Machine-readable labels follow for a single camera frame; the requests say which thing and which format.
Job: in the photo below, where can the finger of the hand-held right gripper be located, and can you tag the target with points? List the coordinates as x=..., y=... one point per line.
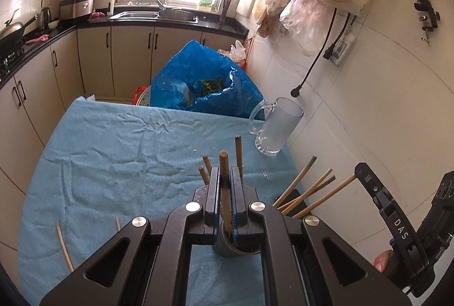
x=372, y=185

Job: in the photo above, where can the dark grey chopstick holder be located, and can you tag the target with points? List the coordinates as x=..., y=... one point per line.
x=227, y=249

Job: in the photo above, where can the red round object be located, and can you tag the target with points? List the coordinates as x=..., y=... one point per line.
x=139, y=95

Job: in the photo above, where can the black gas stove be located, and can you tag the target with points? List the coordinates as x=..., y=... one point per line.
x=9, y=61

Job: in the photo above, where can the pink cloth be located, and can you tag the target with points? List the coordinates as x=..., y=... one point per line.
x=96, y=15

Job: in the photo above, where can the dark chopsticks in counter holder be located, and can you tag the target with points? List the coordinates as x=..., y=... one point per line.
x=225, y=10

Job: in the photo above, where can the clear glass pitcher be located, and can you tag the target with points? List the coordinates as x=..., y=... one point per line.
x=280, y=125

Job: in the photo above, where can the black wok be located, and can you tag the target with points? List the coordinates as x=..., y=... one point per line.
x=12, y=29

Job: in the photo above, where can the steel kitchen sink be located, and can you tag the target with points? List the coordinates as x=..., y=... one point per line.
x=134, y=15

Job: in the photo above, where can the white wall socket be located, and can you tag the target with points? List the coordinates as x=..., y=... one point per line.
x=342, y=49

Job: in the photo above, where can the beige lower kitchen cabinets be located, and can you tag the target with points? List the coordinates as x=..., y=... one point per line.
x=131, y=58

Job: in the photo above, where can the green sponge box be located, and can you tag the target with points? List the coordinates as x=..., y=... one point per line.
x=205, y=4

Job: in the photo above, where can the person's right hand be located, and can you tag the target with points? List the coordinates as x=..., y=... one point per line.
x=382, y=261

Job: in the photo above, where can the black kitchen countertop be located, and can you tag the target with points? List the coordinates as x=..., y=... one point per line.
x=142, y=24

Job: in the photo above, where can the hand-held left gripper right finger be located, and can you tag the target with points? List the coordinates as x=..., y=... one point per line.
x=235, y=206

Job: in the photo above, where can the metal paper clip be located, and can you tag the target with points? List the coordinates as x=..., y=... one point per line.
x=265, y=173

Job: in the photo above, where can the wooden chopstick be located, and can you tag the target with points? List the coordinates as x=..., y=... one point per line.
x=239, y=150
x=117, y=223
x=202, y=173
x=64, y=245
x=337, y=187
x=322, y=184
x=224, y=164
x=301, y=175
x=319, y=178
x=206, y=164

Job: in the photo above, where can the white plastic bag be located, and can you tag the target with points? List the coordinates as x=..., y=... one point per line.
x=236, y=50

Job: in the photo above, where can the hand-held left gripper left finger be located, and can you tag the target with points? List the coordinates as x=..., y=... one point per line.
x=215, y=206

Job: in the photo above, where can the stainless steel appliance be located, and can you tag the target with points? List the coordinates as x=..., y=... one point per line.
x=76, y=8

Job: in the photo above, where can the steel kettle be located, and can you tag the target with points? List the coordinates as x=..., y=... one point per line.
x=45, y=19

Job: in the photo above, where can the small pink rag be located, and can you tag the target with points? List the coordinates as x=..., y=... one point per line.
x=37, y=39

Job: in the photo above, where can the blue plastic bag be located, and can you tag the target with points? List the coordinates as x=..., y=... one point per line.
x=184, y=79

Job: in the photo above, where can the blue towel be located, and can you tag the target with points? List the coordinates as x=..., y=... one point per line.
x=124, y=157

